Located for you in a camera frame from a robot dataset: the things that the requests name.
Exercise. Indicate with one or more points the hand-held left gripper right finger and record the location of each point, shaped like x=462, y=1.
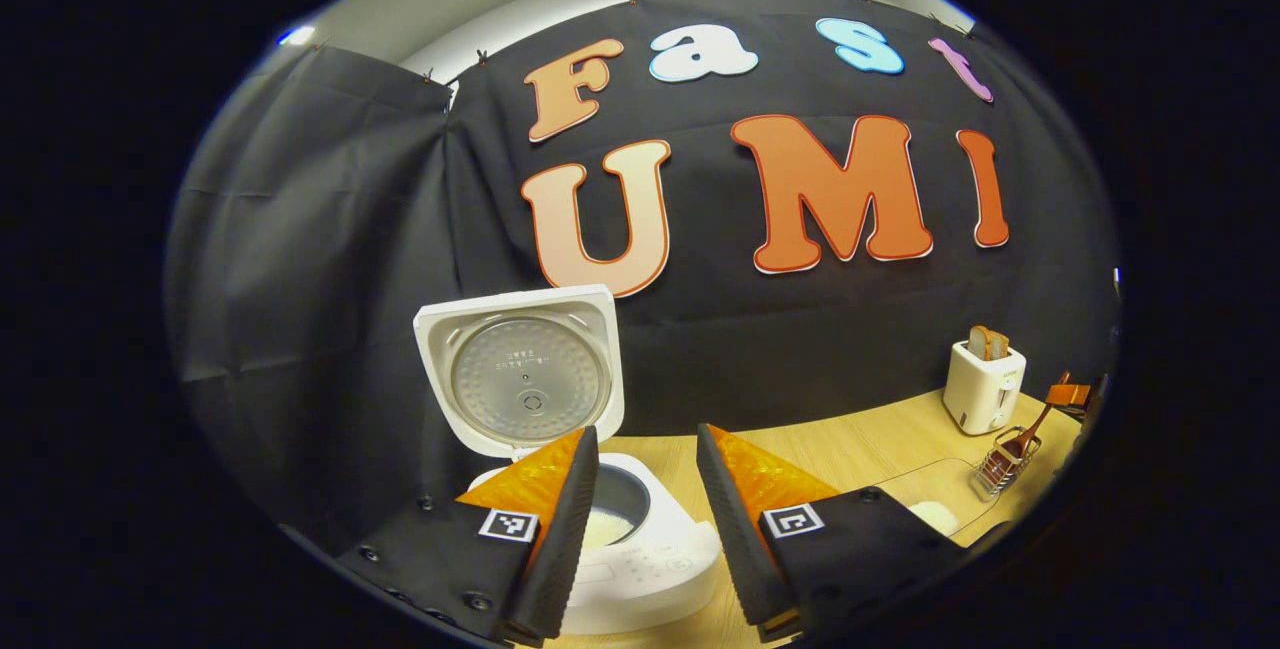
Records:
x=730, y=529

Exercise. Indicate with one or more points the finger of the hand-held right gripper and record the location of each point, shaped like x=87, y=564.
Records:
x=1068, y=395

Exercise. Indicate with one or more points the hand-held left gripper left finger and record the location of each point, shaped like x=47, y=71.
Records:
x=570, y=529

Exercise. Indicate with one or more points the brown wooden spoon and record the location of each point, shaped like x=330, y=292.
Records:
x=1020, y=444

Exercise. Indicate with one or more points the white rice cooker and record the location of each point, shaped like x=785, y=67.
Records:
x=530, y=379

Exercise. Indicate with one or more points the heap of white rice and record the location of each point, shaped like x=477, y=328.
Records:
x=932, y=519

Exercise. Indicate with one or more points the brown toast slice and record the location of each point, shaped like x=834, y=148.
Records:
x=1000, y=344
x=978, y=344

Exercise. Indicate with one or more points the white toaster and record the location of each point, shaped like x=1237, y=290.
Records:
x=980, y=394

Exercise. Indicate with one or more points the black backdrop cloth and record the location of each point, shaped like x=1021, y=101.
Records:
x=300, y=229

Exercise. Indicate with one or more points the ceiling light panel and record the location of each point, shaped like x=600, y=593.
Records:
x=297, y=35

